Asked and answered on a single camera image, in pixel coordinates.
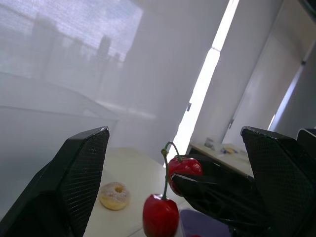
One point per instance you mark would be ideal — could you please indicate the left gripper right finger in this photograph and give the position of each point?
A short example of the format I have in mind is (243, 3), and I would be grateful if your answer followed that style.
(281, 177)

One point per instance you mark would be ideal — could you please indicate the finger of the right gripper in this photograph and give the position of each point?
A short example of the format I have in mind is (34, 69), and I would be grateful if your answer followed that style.
(222, 200)
(222, 174)

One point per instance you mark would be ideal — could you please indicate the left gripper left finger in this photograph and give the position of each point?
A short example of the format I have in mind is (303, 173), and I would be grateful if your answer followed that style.
(74, 177)

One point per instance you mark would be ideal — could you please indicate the red cherry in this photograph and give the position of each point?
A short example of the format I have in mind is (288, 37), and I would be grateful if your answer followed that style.
(185, 166)
(160, 217)

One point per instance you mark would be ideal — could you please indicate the green cherry stem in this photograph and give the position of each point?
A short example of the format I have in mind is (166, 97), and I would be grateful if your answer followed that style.
(166, 177)

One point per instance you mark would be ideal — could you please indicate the purple plastic container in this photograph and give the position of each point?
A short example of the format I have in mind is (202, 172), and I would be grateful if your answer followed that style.
(202, 222)

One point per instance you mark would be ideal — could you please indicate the sugared toy donut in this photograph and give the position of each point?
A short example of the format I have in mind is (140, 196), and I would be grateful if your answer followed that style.
(109, 197)

